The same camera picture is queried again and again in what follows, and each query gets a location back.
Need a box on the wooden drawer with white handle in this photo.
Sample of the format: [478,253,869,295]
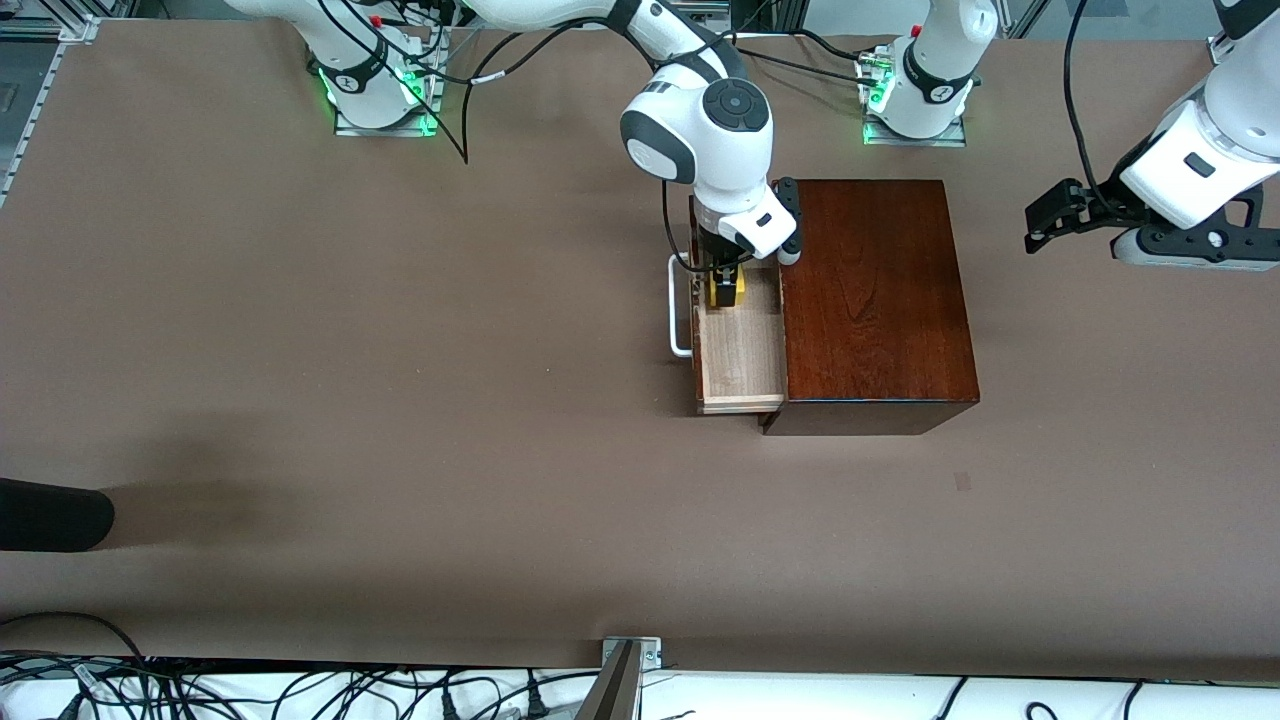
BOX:
[668,195,788,416]

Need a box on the dark brown wooden cabinet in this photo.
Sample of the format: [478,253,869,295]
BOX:
[757,180,981,437]

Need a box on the brown paper table cover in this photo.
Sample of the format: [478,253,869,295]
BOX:
[0,20,1280,683]

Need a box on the white panel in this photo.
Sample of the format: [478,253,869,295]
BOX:
[0,655,1280,720]

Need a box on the black ribbed cylinder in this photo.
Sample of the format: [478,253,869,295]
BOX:
[0,478,115,553]

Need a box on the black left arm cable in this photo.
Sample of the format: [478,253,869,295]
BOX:
[1063,0,1121,206]

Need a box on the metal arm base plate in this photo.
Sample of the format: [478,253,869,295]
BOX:
[862,118,969,148]
[335,38,445,138]

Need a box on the black base cable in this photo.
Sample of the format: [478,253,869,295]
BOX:
[740,30,886,86]

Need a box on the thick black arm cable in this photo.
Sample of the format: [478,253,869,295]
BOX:
[400,20,641,91]

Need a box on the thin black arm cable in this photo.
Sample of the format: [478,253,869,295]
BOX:
[315,0,471,166]

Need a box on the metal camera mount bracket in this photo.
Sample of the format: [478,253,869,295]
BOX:
[575,636,663,720]

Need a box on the tangled black cable bundle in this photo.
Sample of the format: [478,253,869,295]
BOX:
[0,650,601,720]

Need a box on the black arched cable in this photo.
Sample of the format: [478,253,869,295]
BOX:
[0,611,149,666]

